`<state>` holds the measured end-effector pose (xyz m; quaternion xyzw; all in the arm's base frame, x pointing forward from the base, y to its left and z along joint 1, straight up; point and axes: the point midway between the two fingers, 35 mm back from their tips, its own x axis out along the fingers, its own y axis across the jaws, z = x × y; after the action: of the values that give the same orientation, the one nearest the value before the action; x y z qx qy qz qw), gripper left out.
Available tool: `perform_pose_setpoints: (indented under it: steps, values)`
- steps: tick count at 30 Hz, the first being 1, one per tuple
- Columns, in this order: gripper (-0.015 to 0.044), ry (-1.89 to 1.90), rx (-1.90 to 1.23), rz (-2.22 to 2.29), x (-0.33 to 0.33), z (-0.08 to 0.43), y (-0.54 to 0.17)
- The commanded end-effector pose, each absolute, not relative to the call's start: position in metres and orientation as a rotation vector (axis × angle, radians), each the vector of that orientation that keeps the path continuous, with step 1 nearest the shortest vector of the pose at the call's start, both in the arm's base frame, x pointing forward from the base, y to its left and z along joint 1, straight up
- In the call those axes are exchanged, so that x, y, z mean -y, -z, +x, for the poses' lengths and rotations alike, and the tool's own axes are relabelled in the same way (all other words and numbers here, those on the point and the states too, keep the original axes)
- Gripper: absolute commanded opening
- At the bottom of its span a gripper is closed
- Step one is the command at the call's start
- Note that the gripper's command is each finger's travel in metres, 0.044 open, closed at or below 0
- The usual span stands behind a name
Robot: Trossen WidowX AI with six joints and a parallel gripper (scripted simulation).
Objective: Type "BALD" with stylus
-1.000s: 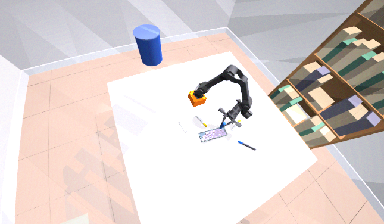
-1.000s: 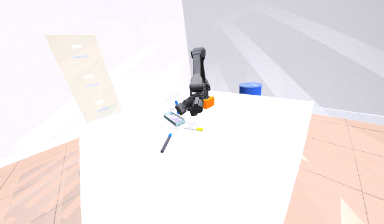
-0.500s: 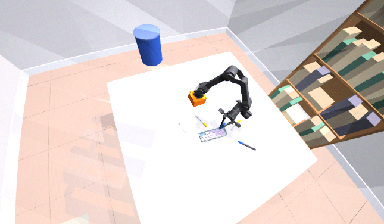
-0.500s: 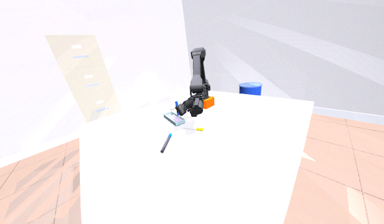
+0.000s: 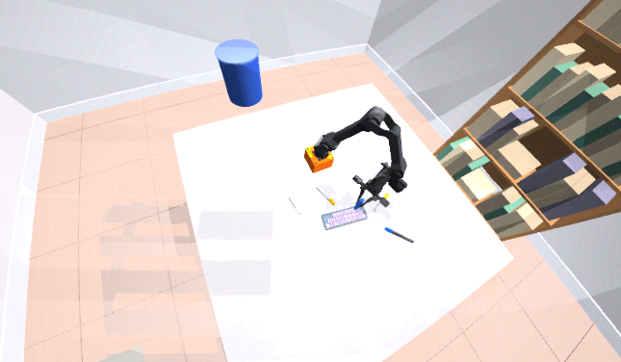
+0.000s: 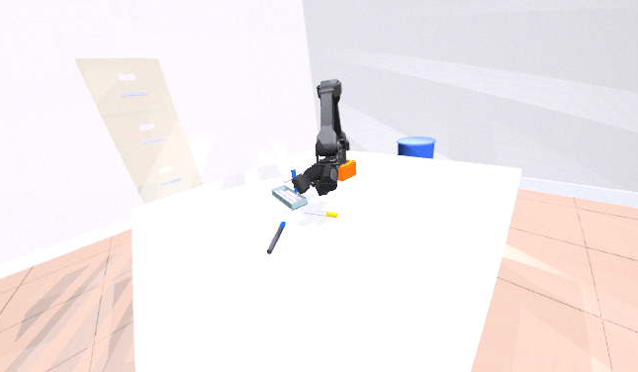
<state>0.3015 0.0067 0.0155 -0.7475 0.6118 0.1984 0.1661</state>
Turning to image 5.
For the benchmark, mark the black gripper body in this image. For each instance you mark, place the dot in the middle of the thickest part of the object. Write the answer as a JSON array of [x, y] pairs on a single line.
[[375, 185]]

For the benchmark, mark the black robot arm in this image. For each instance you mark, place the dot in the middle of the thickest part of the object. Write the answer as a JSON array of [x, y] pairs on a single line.
[[371, 121]]

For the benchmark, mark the blue stylus with grey tip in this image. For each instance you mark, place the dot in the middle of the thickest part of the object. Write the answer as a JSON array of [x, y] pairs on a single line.
[[359, 203]]

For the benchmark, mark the white keyboard with letter keys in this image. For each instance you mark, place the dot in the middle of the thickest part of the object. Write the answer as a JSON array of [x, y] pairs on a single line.
[[343, 217]]

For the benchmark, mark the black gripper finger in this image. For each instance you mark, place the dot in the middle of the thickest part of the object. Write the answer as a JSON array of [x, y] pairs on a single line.
[[361, 194], [369, 200]]

